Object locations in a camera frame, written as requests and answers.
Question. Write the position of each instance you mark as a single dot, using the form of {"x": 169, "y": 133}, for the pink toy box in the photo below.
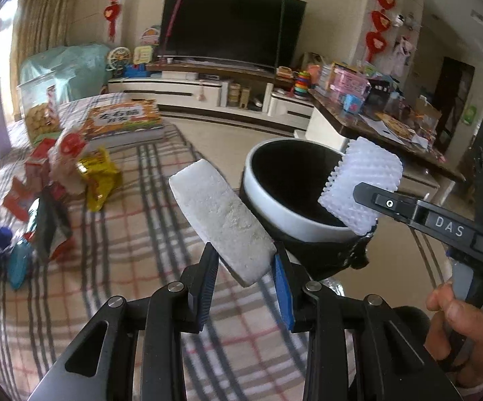
{"x": 348, "y": 81}

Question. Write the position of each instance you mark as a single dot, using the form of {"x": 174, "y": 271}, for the small white fan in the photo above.
{"x": 118, "y": 58}

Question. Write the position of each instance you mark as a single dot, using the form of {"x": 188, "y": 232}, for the cardboard box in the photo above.
{"x": 427, "y": 110}

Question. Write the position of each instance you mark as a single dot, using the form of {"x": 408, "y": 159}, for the black flat television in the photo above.
{"x": 224, "y": 25}

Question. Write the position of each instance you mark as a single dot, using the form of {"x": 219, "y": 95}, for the person's right hand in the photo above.
{"x": 471, "y": 330}

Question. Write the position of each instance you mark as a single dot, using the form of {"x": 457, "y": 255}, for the plaid covered side table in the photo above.
{"x": 141, "y": 225}

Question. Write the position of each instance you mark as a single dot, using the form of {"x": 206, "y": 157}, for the white paper sheet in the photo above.
{"x": 379, "y": 128}

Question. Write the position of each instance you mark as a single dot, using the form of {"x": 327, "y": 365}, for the white red-print plastic bag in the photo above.
{"x": 72, "y": 146}

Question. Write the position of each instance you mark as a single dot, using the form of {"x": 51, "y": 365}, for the white television cabinet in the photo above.
{"x": 183, "y": 92}

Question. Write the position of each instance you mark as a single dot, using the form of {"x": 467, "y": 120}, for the white foam block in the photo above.
{"x": 220, "y": 217}

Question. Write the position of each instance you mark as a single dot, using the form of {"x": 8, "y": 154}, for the round colourful sign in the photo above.
{"x": 150, "y": 36}

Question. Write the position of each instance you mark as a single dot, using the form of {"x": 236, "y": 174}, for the orange book box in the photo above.
{"x": 120, "y": 119}

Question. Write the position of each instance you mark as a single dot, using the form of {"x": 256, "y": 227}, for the red snack packet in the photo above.
{"x": 18, "y": 200}

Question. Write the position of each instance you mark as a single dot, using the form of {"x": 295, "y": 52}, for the white foam fruit net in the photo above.
{"x": 358, "y": 175}

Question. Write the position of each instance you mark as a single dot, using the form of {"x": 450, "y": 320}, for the dark wooden door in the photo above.
{"x": 454, "y": 96}

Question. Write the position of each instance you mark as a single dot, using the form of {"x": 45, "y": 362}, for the red and white carton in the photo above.
{"x": 38, "y": 167}

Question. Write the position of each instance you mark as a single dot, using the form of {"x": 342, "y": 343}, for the white-rimmed black trash bin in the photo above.
{"x": 266, "y": 200}

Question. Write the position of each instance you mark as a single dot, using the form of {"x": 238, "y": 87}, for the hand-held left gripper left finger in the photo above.
{"x": 204, "y": 294}

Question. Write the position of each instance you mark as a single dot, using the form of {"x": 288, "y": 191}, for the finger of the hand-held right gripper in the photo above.
{"x": 417, "y": 213}

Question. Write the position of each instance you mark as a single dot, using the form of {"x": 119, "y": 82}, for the white marble-top coffee table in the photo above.
{"x": 337, "y": 112}

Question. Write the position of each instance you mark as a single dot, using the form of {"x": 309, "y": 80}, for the clear bag of biscuits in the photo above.
{"x": 36, "y": 112}

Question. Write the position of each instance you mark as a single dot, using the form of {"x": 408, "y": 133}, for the black box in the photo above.
{"x": 377, "y": 96}

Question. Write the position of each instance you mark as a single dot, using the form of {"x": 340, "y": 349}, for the orange printed book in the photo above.
{"x": 396, "y": 127}

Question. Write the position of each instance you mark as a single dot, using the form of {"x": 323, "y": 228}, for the dark snack packet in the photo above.
{"x": 51, "y": 229}

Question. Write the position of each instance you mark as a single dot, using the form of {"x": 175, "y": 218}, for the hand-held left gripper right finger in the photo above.
{"x": 285, "y": 296}

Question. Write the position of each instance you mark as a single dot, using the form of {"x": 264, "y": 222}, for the small blue toy case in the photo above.
{"x": 352, "y": 103}

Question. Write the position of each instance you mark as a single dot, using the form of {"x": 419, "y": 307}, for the blue toy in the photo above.
{"x": 136, "y": 72}

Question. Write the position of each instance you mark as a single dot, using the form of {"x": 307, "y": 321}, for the yellow snack packet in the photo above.
{"x": 99, "y": 179}

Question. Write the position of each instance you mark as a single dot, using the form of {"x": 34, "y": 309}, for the beige curtain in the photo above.
{"x": 45, "y": 8}

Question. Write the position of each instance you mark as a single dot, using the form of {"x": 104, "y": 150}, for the teal dust cover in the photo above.
{"x": 74, "y": 62}

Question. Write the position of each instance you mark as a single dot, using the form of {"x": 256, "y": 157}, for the teal plastic package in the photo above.
{"x": 20, "y": 265}

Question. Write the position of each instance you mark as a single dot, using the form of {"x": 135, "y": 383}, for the yellow toy board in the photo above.
{"x": 143, "y": 55}

